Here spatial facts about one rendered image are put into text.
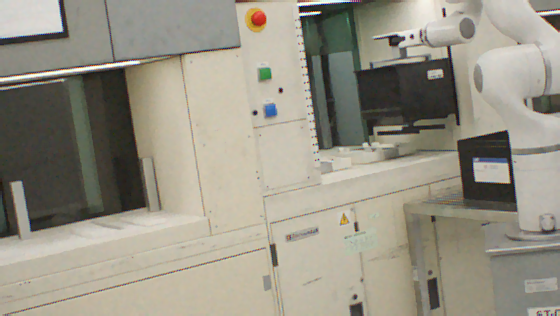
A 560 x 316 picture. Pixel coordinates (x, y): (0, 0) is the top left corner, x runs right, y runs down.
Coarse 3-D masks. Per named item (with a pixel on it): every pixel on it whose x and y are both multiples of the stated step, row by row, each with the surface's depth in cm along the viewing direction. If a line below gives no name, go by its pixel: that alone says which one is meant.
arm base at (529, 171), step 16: (512, 160) 189; (528, 160) 184; (544, 160) 183; (528, 176) 185; (544, 176) 183; (528, 192) 186; (544, 192) 184; (528, 208) 186; (544, 208) 184; (528, 224) 187; (544, 224) 183; (528, 240) 184; (544, 240) 182
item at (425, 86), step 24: (360, 72) 270; (384, 72) 260; (408, 72) 257; (432, 72) 262; (360, 96) 272; (384, 96) 262; (408, 96) 257; (432, 96) 262; (384, 120) 267; (408, 120) 257
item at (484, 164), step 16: (464, 144) 243; (480, 144) 237; (496, 144) 231; (464, 160) 244; (480, 160) 238; (496, 160) 232; (464, 176) 245; (480, 176) 239; (496, 176) 233; (512, 176) 228; (464, 192) 246; (480, 192) 240; (496, 192) 234; (512, 192) 229
